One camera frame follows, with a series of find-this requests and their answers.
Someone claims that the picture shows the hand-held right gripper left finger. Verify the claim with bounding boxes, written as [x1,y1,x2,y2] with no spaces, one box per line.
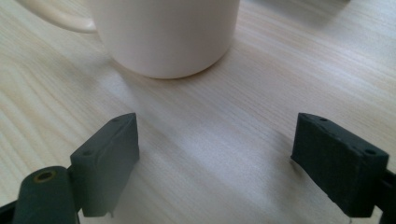
[69,112,140,218]

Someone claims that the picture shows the white mug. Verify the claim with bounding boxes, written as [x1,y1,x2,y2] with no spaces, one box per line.
[15,0,241,80]

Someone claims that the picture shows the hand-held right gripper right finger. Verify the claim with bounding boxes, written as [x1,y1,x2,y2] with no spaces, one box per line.
[290,112,390,218]

